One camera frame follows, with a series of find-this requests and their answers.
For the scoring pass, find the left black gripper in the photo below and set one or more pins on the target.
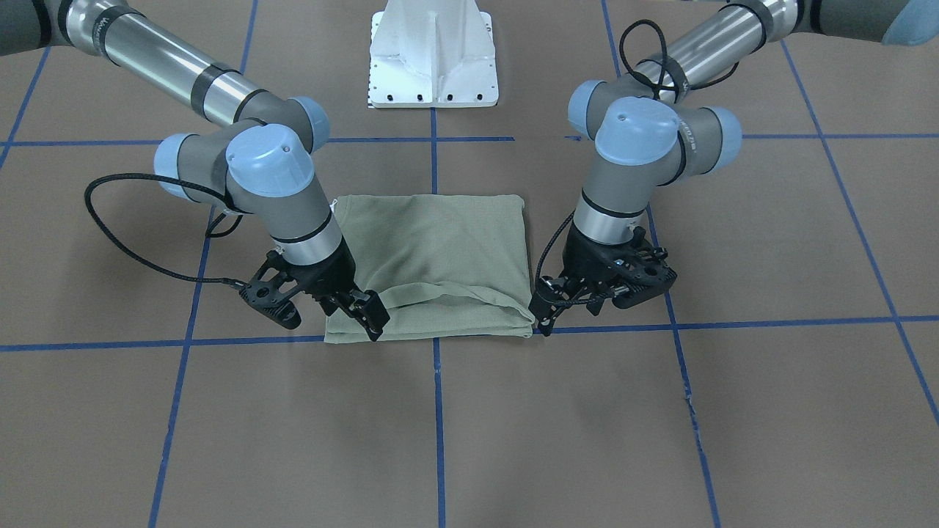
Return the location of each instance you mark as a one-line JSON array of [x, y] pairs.
[[585, 258]]

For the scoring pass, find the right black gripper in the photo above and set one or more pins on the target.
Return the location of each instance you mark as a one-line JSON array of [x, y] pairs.
[[327, 277]]

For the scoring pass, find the green long-sleeve shirt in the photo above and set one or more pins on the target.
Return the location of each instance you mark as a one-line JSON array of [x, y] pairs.
[[443, 265]]

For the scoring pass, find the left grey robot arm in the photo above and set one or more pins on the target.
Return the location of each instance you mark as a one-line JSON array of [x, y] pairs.
[[646, 139]]

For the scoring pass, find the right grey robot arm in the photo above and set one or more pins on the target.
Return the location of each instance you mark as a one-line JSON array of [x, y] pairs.
[[258, 162]]

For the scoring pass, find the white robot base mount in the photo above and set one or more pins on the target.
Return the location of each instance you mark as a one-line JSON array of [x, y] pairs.
[[432, 54]]

